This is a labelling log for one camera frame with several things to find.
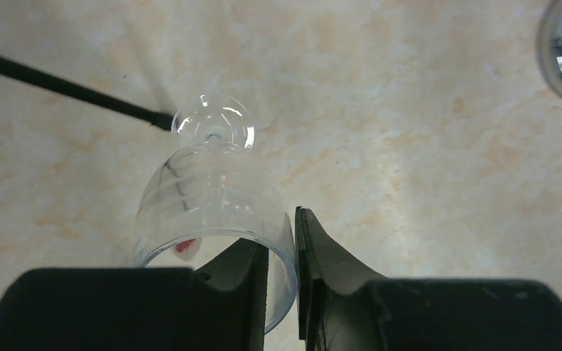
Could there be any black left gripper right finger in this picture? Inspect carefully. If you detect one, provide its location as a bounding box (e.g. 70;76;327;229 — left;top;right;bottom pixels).
295;207;562;350

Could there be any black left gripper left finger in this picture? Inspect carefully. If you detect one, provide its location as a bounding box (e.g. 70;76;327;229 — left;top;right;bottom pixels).
0;239;269;350

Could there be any clear smooth wine glass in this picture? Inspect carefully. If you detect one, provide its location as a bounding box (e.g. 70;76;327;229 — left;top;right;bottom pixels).
129;93;297;331

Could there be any red cylinder block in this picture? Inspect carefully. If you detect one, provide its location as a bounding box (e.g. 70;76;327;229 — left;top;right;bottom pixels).
174;238;200;256

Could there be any black perforated music stand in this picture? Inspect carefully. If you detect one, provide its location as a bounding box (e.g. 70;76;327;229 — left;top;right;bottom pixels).
0;56;177;132

